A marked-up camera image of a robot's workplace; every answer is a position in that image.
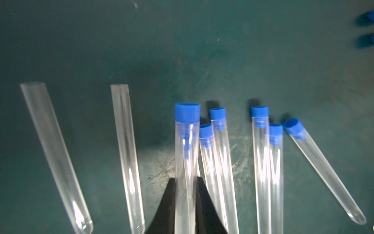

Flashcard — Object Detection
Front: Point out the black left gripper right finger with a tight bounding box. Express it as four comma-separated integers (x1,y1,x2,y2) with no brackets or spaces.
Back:
196,177,228,234

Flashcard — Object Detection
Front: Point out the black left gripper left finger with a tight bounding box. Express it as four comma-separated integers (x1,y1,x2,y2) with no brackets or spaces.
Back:
145,178,176,234

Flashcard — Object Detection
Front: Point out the test tube with blue stopper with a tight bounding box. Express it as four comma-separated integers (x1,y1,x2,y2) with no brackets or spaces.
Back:
269,124,283,234
210,107,239,234
283,118,367,225
111,84,146,234
251,106,271,234
174,103,201,234
199,124,228,230
20,82,94,234

